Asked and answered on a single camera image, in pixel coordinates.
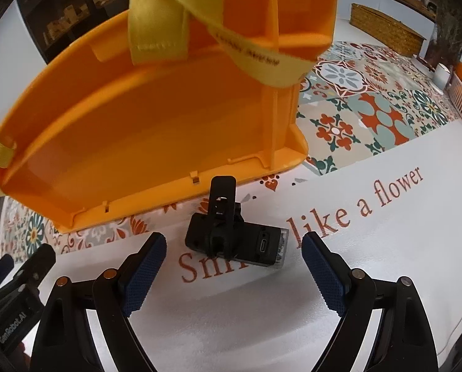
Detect patterned table runner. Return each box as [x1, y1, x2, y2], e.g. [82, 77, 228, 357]
[0, 41, 459, 263]

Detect black bike light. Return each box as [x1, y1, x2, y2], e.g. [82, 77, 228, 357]
[185, 175, 289, 268]

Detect small white cup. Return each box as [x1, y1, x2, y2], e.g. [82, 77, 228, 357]
[432, 63, 451, 91]

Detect orange plastic storage box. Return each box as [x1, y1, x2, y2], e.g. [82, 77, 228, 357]
[0, 0, 337, 232]

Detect dark display cabinet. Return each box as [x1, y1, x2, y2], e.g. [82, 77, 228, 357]
[17, 0, 129, 63]

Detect vase with dried flowers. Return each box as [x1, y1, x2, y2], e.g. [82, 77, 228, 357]
[424, 0, 462, 70]

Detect woven wicker tissue box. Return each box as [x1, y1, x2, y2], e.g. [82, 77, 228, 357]
[349, 3, 425, 57]

